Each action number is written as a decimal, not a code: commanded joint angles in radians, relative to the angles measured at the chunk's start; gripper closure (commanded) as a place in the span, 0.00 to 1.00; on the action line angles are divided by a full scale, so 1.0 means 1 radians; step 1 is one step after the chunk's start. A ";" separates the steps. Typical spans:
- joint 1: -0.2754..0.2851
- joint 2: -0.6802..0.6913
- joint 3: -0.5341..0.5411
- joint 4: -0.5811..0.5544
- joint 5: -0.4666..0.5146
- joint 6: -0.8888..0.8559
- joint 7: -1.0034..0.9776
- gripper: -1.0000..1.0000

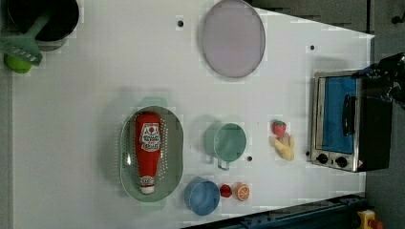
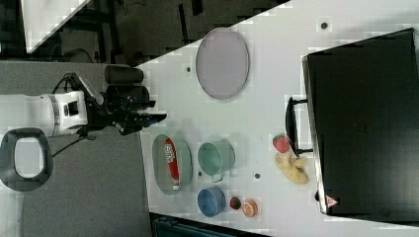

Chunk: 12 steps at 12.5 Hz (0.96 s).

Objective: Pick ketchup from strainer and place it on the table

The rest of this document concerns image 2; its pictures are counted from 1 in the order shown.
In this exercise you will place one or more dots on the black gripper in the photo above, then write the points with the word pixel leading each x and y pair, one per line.
pixel 122 108

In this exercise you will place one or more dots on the red plush ketchup bottle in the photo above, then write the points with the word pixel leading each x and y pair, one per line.
pixel 170 154

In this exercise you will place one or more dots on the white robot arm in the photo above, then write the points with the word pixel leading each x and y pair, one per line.
pixel 75 112

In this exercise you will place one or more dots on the green oval strainer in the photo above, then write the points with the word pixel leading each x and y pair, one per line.
pixel 161 170

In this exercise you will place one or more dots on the black cylinder pot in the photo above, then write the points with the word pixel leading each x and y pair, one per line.
pixel 115 74

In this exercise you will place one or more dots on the green mug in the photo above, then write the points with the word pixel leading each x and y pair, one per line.
pixel 215 158

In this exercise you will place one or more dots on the lilac round plate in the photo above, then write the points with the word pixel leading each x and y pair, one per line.
pixel 222 63

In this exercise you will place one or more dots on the blue cup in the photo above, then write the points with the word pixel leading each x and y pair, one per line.
pixel 211 201

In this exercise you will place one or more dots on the small red plush fruit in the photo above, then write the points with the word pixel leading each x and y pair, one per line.
pixel 235 203

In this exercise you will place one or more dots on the plush orange slice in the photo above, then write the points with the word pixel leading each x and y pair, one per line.
pixel 249 207

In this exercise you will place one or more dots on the plush strawberry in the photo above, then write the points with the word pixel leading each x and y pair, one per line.
pixel 281 143

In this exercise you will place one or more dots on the grey chair armrest loop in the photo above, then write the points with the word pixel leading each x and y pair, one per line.
pixel 9 174

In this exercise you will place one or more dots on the yellow plush banana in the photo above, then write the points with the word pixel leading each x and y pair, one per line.
pixel 293 169

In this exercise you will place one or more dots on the black toaster oven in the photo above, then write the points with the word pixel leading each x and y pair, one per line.
pixel 362 102

